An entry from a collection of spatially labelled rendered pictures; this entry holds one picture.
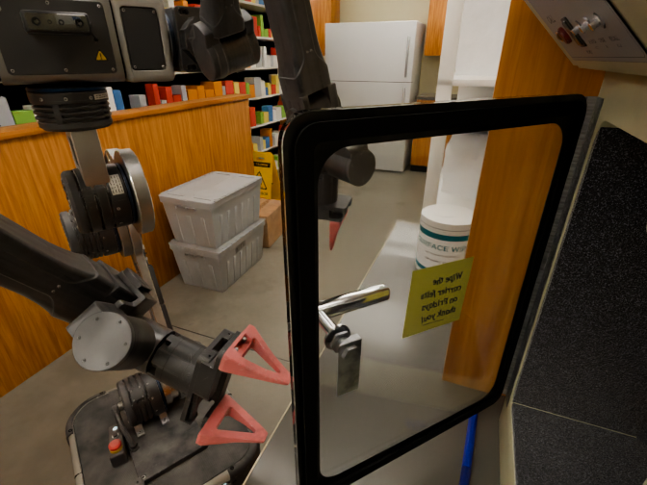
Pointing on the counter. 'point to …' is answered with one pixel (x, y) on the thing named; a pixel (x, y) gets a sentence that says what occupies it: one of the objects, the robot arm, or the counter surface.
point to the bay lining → (597, 299)
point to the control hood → (636, 17)
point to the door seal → (304, 191)
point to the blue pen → (468, 450)
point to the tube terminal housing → (628, 114)
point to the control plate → (612, 51)
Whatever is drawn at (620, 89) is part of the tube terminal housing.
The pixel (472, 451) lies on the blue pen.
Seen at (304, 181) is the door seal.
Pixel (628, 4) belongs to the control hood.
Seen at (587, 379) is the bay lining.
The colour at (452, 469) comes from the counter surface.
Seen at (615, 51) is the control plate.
